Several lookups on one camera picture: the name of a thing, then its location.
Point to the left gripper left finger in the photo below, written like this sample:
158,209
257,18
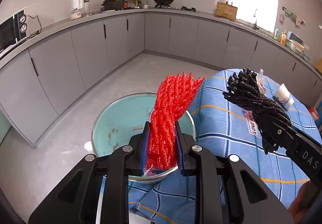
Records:
144,146

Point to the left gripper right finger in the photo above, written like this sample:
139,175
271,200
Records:
179,150

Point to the red mesh net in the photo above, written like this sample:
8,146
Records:
174,96

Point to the white paper cup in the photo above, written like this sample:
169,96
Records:
284,97

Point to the black mesh net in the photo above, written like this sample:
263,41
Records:
271,119

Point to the pink transparent plastic bag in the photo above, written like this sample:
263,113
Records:
261,80

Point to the grey kitchen cabinets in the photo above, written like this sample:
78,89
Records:
44,75

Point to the right hand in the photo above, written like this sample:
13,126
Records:
306,208

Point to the teal enamel basin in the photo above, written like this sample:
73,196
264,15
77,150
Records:
120,120

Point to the blue checked tablecloth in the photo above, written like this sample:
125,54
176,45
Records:
224,129

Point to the stacked plastic basins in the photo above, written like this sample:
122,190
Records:
297,45

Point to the orange detergent bottle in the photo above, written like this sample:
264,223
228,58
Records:
283,38

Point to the green detergent bottle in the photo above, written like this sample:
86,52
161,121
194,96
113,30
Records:
276,34

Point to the gas stove burner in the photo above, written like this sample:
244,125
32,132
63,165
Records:
184,8

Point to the cardboard box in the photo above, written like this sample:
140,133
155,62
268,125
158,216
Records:
226,11

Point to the chrome faucet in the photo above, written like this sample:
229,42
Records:
255,26

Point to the black wok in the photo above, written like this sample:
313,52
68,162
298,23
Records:
163,3

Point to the black rice cooker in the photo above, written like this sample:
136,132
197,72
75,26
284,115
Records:
113,5

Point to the white ceramic pot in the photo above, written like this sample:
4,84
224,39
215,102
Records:
75,14

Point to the white microwave oven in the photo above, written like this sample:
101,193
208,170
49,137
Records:
13,30

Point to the wall hook rack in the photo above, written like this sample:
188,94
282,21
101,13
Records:
292,16

